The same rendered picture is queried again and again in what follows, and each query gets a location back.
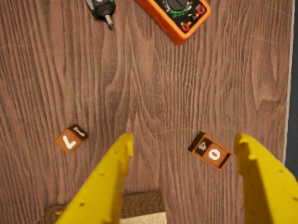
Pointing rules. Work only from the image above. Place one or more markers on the orange multimeter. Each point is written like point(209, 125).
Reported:
point(178, 18)

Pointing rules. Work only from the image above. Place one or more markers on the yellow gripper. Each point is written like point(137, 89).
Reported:
point(270, 192)

